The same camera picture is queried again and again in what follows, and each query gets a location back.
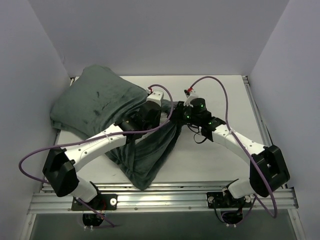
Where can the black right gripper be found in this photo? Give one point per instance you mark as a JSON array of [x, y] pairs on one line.
[[180, 110]]

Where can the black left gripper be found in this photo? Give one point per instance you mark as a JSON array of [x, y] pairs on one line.
[[155, 110]]

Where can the zebra and green pillowcase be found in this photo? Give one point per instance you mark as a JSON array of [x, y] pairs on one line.
[[97, 100]]

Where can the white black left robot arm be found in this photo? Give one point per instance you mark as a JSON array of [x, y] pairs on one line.
[[63, 163]]

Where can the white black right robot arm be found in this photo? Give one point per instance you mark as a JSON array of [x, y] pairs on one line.
[[267, 167]]

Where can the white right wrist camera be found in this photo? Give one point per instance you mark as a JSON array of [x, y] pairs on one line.
[[190, 94]]

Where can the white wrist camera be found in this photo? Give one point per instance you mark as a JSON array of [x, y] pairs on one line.
[[155, 96], [190, 94]]

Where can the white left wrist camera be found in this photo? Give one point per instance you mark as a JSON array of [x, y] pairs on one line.
[[155, 96]]

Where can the aluminium front rail frame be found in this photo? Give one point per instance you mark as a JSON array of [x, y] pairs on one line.
[[159, 197]]

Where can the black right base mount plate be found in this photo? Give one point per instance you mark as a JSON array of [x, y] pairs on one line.
[[220, 200]]

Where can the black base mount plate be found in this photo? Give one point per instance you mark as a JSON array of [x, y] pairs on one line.
[[102, 202], [220, 200]]

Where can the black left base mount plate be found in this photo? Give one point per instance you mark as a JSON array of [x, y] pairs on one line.
[[102, 202]]

